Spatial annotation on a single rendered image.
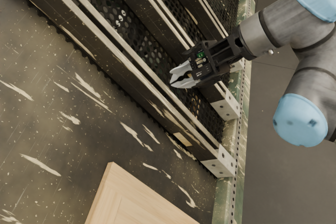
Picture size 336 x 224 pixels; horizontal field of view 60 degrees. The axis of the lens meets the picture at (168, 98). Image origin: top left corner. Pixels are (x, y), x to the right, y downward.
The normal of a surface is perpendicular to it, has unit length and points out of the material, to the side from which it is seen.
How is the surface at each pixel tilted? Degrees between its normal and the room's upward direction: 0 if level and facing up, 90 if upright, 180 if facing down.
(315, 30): 61
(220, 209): 36
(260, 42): 75
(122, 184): 54
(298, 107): 23
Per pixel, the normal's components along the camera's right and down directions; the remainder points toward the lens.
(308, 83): -0.30, -0.73
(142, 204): 0.79, -0.23
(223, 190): -0.58, -0.61
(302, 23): -0.33, 0.58
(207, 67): -0.57, 0.19
